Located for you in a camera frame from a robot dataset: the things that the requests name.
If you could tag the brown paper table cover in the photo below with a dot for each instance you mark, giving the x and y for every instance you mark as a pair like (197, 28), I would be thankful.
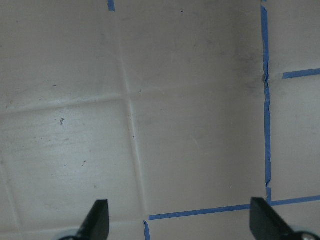
(177, 112)

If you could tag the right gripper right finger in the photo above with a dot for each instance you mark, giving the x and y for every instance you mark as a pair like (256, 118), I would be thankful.
(266, 224)

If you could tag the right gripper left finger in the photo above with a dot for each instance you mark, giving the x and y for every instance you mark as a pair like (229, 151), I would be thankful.
(96, 225)

